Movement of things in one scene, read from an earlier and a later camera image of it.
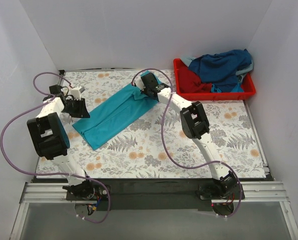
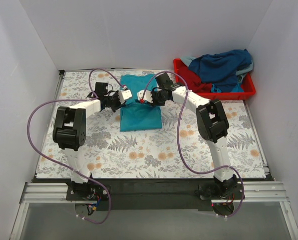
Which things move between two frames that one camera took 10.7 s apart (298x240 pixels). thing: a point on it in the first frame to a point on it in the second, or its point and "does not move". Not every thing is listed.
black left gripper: (73, 105) to (115, 101)
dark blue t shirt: (221, 69) does not move
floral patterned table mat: (138, 126) does not move
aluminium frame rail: (274, 192) does not move
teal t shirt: (92, 129) to (135, 116)
